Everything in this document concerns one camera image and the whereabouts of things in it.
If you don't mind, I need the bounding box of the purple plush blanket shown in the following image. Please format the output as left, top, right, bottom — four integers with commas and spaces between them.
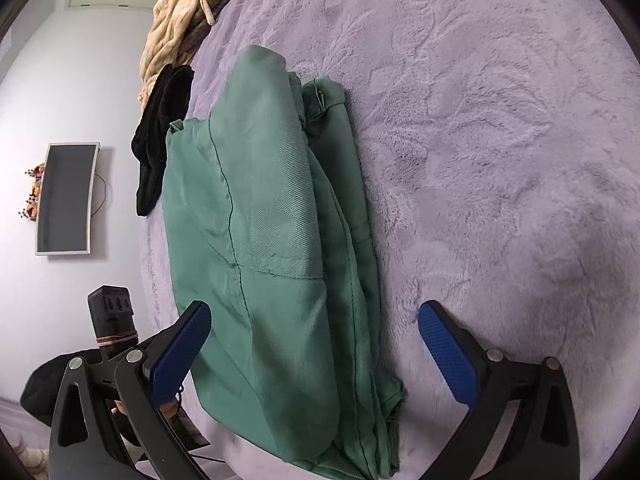
135, 0, 640, 480

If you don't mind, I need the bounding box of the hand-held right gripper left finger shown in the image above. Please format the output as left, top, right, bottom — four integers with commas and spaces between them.
48, 300, 212, 480

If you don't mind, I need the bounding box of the wall monitor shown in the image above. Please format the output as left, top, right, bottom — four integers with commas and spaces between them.
35, 142, 101, 257

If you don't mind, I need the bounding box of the brown knitted garment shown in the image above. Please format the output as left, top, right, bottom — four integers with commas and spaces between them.
136, 0, 246, 111

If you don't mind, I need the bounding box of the black knitted garment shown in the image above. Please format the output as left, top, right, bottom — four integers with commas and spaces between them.
131, 64, 195, 218

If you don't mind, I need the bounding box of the green button jacket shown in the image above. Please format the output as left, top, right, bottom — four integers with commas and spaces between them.
162, 45, 405, 480

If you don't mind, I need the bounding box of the monitor cable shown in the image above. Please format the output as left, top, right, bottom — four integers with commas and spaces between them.
91, 172, 109, 212

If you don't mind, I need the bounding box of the colourful flower decoration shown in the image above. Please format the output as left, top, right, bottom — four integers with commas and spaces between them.
18, 162, 47, 222

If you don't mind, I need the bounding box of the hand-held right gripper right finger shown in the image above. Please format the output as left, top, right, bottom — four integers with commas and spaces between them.
418, 300, 581, 480

